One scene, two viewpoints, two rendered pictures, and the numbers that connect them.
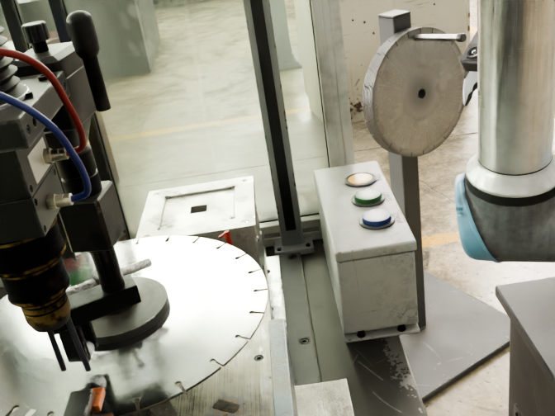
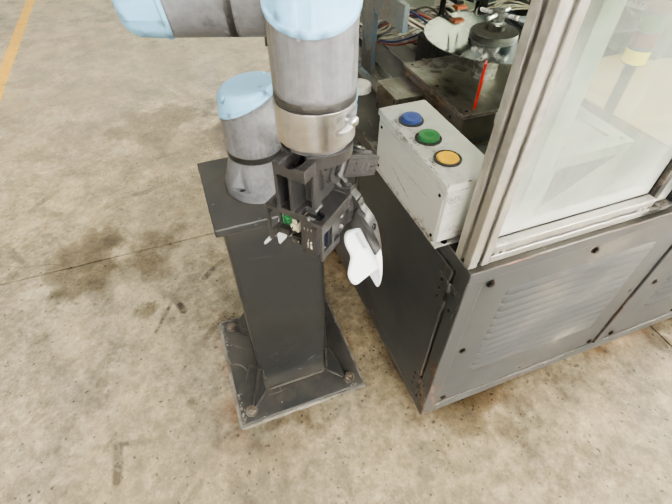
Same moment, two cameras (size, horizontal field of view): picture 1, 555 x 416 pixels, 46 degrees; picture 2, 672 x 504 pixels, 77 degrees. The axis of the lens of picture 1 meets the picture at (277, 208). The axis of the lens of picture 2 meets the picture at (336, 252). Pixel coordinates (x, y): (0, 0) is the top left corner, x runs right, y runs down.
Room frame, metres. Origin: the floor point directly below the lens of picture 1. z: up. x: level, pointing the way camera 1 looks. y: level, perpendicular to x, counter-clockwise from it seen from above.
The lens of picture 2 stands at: (1.47, -0.56, 1.33)
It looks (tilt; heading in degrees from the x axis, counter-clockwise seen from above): 47 degrees down; 159
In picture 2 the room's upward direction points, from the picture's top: straight up
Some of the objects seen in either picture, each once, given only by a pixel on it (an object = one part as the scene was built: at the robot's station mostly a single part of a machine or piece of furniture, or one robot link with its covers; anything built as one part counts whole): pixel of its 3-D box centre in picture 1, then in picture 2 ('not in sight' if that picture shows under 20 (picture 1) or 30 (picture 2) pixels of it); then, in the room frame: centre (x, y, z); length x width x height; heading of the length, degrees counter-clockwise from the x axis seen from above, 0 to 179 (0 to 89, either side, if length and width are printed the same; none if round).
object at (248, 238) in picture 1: (207, 248); not in sight; (0.94, 0.12, 0.82); 0.18 x 0.18 x 0.15; 89
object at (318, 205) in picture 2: not in sight; (315, 190); (1.13, -0.45, 1.05); 0.09 x 0.08 x 0.12; 128
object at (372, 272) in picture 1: (362, 243); (429, 169); (0.88, -0.12, 0.82); 0.28 x 0.11 x 0.15; 179
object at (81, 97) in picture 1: (69, 143); not in sight; (0.54, 0.17, 1.17); 0.06 x 0.05 x 0.20; 170
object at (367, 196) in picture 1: (367, 199); (428, 138); (0.88, -0.14, 0.90); 0.04 x 0.04 x 0.02
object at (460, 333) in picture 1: (405, 191); not in sight; (1.67, -0.37, 0.50); 0.50 x 0.50 x 1.00; 29
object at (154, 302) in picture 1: (116, 302); (495, 28); (0.61, 0.19, 0.96); 0.11 x 0.11 x 0.03
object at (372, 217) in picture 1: (377, 220); (411, 120); (0.81, -0.14, 0.90); 0.04 x 0.04 x 0.02
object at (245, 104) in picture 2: not in sight; (253, 113); (0.70, -0.43, 0.91); 0.13 x 0.12 x 0.14; 71
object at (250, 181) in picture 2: not in sight; (257, 163); (0.70, -0.43, 0.80); 0.15 x 0.15 x 0.10
